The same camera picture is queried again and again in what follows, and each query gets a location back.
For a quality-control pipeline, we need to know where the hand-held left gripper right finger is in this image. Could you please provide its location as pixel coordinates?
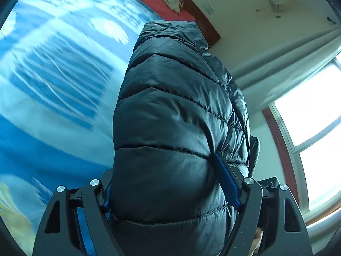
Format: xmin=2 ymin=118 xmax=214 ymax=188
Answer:
xmin=214 ymin=151 xmax=313 ymax=256

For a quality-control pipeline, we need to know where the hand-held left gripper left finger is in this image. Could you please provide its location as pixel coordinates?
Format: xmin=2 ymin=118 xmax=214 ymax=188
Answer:
xmin=32 ymin=169 xmax=126 ymax=256

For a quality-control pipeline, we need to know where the black puffer jacket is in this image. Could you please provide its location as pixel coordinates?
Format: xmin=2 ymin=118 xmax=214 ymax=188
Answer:
xmin=108 ymin=21 xmax=260 ymax=256

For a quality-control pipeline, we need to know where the white curtain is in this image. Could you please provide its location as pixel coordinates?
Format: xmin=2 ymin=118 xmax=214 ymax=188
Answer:
xmin=230 ymin=28 xmax=341 ymax=114

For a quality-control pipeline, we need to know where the blue printed bed sheet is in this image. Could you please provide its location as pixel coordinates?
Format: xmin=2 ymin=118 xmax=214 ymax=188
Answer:
xmin=0 ymin=0 xmax=166 ymax=256

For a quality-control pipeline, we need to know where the brown wooden headboard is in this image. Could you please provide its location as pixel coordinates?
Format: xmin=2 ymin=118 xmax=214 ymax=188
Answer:
xmin=159 ymin=0 xmax=221 ymax=50

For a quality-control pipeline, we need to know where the window with brown frame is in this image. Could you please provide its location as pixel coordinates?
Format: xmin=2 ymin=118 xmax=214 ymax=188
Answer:
xmin=262 ymin=56 xmax=341 ymax=227

